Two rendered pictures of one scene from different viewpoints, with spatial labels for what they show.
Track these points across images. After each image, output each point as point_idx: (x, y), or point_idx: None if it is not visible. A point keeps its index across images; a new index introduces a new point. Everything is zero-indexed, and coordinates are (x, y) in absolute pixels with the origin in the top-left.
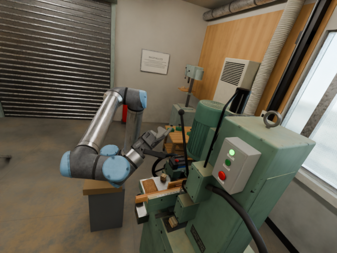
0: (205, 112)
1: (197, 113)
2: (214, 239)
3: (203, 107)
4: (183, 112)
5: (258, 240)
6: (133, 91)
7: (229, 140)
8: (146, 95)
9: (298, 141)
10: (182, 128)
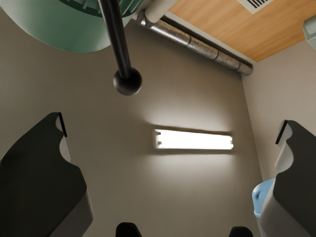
0: (19, 16)
1: (67, 30)
2: None
3: (35, 37)
4: (114, 76)
5: None
6: (261, 235)
7: None
8: (267, 183)
9: None
10: (108, 28)
